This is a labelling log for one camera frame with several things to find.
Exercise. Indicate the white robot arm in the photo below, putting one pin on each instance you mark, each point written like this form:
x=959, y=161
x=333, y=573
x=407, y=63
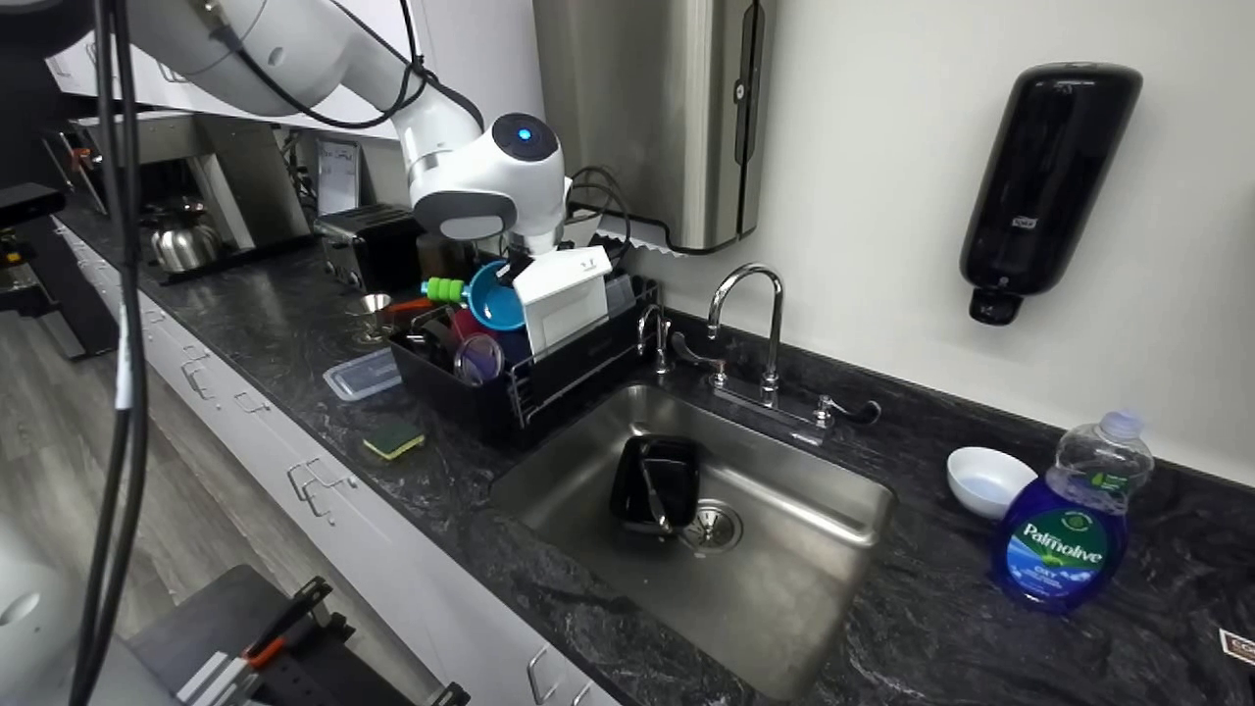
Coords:
x=470, y=179

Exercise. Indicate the steel paper towel dispenser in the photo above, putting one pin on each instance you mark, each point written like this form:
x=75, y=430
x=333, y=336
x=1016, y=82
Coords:
x=665, y=97

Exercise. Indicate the small white bowl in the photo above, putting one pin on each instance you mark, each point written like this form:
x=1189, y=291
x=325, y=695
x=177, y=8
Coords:
x=986, y=480

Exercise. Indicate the blue dish soap bottle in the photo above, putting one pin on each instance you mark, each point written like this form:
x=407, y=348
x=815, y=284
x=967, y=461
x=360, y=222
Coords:
x=1063, y=529

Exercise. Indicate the chrome faucet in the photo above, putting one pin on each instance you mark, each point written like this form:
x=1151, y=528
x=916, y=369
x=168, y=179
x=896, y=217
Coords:
x=767, y=395

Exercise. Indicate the black tray in sink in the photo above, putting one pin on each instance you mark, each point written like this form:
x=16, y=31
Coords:
x=657, y=482

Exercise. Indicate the blue pan green handle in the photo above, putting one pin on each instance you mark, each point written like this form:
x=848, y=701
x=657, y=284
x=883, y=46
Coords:
x=484, y=297

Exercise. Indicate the clear lid blue slider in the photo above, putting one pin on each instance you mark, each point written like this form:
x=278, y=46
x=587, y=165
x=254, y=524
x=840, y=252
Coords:
x=482, y=358

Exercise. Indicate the black dish rack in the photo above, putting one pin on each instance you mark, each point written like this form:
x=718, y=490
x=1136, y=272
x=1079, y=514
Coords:
x=533, y=395

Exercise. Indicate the steel kettle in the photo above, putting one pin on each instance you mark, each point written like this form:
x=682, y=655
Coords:
x=181, y=235

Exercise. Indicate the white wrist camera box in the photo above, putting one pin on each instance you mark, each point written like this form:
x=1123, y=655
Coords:
x=564, y=297

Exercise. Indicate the green yellow sponge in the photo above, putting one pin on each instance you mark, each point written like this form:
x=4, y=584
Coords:
x=395, y=438

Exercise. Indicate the stainless steel sink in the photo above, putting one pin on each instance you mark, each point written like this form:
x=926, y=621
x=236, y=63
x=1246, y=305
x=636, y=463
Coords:
x=769, y=559

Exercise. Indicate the black soap dispenser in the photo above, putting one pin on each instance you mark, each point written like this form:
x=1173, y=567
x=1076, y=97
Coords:
x=1046, y=174

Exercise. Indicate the coffee machine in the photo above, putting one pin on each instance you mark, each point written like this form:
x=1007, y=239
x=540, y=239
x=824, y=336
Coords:
x=232, y=165

